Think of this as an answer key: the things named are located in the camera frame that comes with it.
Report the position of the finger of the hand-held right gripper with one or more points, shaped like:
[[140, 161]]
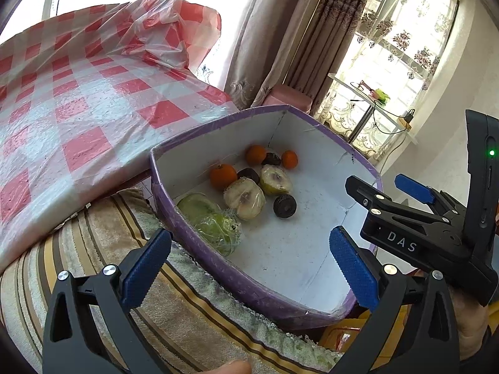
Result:
[[415, 189], [362, 191]]

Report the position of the small mandarin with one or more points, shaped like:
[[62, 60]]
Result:
[[289, 159], [255, 154]]

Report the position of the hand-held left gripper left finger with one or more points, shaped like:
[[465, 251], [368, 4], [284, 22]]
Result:
[[146, 268]]

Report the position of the yellow pear half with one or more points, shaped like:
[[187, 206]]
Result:
[[245, 199]]

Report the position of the large orange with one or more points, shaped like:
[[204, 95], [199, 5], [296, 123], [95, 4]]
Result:
[[223, 175]]

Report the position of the purple cardboard box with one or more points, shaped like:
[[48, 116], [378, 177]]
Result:
[[312, 249]]

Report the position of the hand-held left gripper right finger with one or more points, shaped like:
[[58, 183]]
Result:
[[353, 267]]

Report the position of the person's left hand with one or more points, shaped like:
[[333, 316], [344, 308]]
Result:
[[230, 368]]

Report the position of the kiwi half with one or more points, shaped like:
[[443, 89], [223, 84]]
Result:
[[197, 206]]

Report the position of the glass side table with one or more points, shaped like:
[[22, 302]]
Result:
[[366, 103]]

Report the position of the person's right hand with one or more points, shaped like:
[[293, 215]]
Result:
[[469, 319]]

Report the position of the green item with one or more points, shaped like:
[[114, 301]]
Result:
[[380, 94]]

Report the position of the yellow red package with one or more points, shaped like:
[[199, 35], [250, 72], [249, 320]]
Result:
[[351, 335]]

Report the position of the brown patterned curtain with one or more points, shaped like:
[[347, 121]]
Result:
[[273, 27]]

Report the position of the pink stool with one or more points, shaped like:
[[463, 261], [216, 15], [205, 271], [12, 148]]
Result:
[[290, 97]]

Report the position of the dark wrinkled dried fruit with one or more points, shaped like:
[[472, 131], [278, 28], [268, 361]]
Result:
[[271, 159], [248, 174]]

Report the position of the round dark dried fruit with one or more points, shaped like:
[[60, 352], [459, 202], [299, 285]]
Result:
[[284, 205]]

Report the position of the red white checkered plastic tablecloth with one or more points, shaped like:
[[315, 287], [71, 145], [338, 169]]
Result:
[[78, 105]]

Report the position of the white floral lace curtain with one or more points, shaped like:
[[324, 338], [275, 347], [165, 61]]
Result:
[[405, 46]]

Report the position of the striped beige towel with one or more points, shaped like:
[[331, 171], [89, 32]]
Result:
[[97, 249]]

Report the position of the green fruit half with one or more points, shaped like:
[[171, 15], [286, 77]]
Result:
[[275, 179]]

